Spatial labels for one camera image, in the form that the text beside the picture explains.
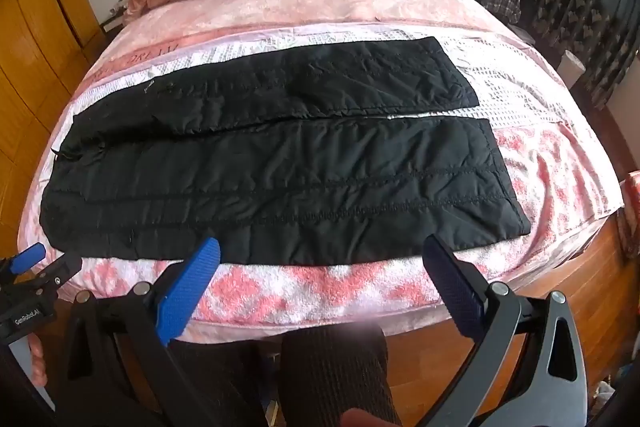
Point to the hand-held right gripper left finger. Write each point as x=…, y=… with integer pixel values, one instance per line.
x=192, y=292

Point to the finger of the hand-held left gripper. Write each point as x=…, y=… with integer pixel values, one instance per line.
x=57, y=274
x=27, y=256

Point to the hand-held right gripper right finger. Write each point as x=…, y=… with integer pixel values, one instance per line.
x=452, y=289

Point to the black jacket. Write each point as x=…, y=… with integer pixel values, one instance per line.
x=280, y=177

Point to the person's left hand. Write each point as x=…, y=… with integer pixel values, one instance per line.
x=37, y=359

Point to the person's left leg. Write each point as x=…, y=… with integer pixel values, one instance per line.
x=225, y=382

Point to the person's leg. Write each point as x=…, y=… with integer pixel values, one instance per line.
x=225, y=382
x=335, y=372

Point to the person's right leg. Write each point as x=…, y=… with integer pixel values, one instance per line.
x=335, y=372

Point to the wooden wardrobe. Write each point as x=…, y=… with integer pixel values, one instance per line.
x=40, y=32

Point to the dark nightstand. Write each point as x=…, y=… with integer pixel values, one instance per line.
x=114, y=21

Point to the white cylinder bin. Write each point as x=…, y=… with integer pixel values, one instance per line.
x=571, y=67

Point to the plaid cloth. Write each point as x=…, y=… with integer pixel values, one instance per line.
x=502, y=2

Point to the pink patterned bed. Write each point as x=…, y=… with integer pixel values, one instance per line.
x=310, y=7

